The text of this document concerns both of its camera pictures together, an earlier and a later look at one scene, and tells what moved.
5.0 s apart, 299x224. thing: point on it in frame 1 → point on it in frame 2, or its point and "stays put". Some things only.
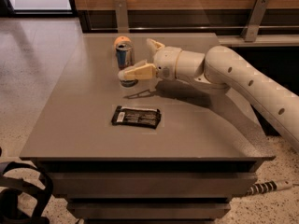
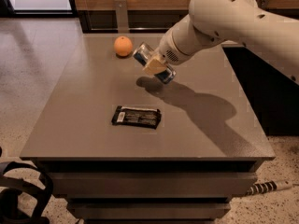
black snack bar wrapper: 144,118 stays put
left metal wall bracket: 121,11 stays put
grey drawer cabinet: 205,152 stays put
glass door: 36,0 stays put
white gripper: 165,62 → 167,51
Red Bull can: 124,58 → 142,53
